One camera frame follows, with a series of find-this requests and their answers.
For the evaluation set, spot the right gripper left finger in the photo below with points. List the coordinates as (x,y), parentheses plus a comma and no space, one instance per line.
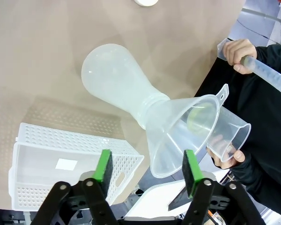
(84,201)

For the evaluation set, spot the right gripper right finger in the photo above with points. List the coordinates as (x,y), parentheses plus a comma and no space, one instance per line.
(215,204)

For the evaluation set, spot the clear plastic funnel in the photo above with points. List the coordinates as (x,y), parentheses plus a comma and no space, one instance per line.
(168,140)

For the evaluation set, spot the clear plastic beaker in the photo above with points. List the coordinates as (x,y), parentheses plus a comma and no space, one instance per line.
(234,126)

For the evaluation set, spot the translucent plastic conical flask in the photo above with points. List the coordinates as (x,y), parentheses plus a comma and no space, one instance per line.
(112,70)

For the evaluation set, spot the clear plastic graduated cylinder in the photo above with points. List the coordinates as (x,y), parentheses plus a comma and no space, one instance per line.
(271,75)

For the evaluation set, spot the white round flask cap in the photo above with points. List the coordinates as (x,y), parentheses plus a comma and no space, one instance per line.
(146,2)

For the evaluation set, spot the person's right forearm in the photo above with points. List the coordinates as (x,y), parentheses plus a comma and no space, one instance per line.
(274,58)

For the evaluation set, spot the person's left forearm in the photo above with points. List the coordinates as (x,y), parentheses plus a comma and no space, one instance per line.
(264,185)

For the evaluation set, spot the person's left hand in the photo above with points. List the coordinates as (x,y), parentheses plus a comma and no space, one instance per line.
(227,162)

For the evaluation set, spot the person's right hand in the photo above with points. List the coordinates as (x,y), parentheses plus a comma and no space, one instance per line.
(238,50)

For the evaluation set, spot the white paper label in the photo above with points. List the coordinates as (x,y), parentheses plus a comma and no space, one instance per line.
(66,164)

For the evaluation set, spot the white perforated plastic basket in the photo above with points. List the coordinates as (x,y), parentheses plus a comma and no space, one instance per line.
(61,143)

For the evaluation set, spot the person in black sweater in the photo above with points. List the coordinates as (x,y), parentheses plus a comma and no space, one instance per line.
(260,112)

